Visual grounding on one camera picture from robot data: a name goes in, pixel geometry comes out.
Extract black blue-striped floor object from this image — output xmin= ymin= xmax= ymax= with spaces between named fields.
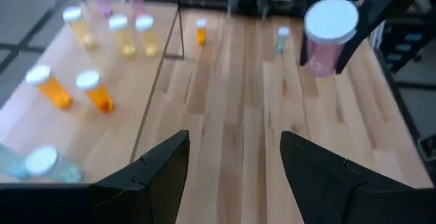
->
xmin=377 ymin=19 xmax=431 ymax=74

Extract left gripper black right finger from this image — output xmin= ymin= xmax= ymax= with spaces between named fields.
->
xmin=279 ymin=131 xmax=415 ymax=224

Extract green medicine bottle white cap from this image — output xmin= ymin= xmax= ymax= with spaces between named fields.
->
xmin=0 ymin=142 xmax=30 ymax=181
xmin=275 ymin=26 xmax=291 ymax=54
xmin=24 ymin=144 xmax=85 ymax=184

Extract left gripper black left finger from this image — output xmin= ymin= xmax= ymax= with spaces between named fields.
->
xmin=91 ymin=130 xmax=191 ymax=224

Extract orange medicine bottle white cap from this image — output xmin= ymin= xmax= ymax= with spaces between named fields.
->
xmin=75 ymin=69 xmax=116 ymax=114
xmin=196 ymin=18 xmax=208 ymax=46
xmin=25 ymin=64 xmax=74 ymax=111

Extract yellow medicine bottle white cap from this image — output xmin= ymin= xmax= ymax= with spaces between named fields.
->
xmin=62 ymin=6 xmax=99 ymax=51
xmin=135 ymin=14 xmax=159 ymax=58
xmin=108 ymin=14 xmax=137 ymax=59

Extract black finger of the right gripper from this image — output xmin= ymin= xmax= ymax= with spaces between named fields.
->
xmin=334 ymin=0 xmax=377 ymax=76
xmin=298 ymin=36 xmax=310 ymax=67

